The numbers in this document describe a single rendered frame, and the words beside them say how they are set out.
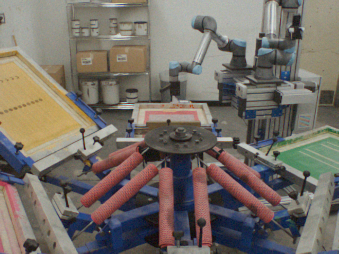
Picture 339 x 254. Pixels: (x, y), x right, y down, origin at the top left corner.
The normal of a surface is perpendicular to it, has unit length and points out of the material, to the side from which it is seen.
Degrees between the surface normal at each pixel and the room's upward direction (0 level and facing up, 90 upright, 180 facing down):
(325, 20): 90
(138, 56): 88
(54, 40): 90
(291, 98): 90
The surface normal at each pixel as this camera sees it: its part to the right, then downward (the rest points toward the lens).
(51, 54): 0.02, 0.36
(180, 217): 0.00, -0.93
